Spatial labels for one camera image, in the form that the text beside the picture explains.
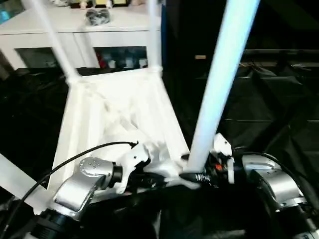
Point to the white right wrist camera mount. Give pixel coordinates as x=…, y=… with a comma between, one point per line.
x=223, y=145

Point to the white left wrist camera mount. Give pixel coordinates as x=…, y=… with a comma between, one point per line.
x=134, y=159

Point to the dark metal rod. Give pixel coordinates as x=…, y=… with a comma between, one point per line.
x=279, y=51

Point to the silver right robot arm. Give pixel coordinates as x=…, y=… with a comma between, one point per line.
x=274, y=184

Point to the white plastic table top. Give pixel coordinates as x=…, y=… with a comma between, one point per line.
x=112, y=112

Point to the white cabinet with glass doors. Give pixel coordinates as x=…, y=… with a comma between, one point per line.
x=74, y=27

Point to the black plastic mat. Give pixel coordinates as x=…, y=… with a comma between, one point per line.
x=261, y=112

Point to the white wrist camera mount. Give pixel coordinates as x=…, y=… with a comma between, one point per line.
x=134, y=159
x=223, y=145

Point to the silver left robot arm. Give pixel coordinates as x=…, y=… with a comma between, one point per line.
x=82, y=179

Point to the clear bag of black parts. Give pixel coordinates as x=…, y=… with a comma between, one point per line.
x=98, y=16

